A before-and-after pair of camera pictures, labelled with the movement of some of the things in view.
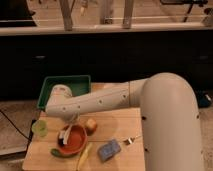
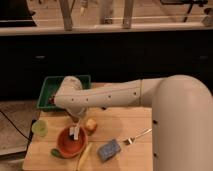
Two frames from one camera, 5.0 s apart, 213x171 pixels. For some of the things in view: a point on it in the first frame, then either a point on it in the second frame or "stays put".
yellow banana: x=83 y=157 stays put
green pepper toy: x=57 y=153 stays put
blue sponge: x=108 y=150 stays put
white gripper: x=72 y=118 → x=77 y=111
